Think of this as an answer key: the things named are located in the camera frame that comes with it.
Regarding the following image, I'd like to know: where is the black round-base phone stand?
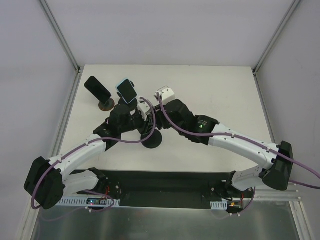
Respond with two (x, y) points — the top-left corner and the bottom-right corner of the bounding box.
(140, 120), (163, 149)

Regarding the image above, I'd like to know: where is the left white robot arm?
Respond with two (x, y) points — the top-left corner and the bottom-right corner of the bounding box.
(24, 100), (157, 210)

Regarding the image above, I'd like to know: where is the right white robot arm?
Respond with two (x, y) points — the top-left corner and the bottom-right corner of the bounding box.
(156, 99), (293, 198)

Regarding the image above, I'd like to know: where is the black stand under blue phone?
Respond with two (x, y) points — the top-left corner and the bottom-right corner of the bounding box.
(117, 92), (138, 111)

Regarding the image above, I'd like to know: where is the wooden-base phone stand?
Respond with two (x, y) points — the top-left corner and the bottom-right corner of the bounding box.
(98, 98), (115, 112)

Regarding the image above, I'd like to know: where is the light blue cased phone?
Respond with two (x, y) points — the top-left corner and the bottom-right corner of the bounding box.
(115, 78), (138, 104)

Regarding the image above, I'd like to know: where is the black phone on wooden stand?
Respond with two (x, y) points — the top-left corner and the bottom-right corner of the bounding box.
(84, 76), (112, 104)

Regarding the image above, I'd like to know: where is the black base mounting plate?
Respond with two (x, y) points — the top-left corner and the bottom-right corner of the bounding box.
(69, 168), (287, 209)

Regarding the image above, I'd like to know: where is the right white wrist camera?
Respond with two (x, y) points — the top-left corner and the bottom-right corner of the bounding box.
(154, 86), (176, 105)

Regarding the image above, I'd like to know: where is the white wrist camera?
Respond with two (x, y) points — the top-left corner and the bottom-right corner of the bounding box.
(154, 86), (176, 105)
(137, 97), (152, 120)

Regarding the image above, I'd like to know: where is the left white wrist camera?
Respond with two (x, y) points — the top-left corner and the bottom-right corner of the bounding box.
(137, 97), (152, 120)

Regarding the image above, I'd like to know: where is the left aluminium frame post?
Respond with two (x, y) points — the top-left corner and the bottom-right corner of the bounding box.
(38, 0), (85, 76)

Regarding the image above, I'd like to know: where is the aluminium frame post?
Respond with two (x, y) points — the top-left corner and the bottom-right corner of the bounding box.
(38, 0), (85, 76)
(251, 0), (303, 73)

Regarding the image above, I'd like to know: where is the left white cable duct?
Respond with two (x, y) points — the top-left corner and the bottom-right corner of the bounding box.
(56, 196), (120, 208)

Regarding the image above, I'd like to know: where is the white cable duct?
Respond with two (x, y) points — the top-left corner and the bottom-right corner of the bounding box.
(210, 199), (228, 211)
(56, 196), (120, 208)

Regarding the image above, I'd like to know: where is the right white cable duct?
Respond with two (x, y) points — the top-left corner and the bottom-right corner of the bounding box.
(210, 199), (228, 211)

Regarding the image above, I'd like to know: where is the horizontal aluminium rail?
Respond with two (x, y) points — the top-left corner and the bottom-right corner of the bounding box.
(254, 189), (302, 202)

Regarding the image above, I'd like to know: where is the right aluminium frame post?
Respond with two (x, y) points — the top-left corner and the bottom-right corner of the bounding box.
(251, 0), (303, 73)

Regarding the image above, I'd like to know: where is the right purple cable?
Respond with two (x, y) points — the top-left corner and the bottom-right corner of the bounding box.
(156, 92), (320, 190)

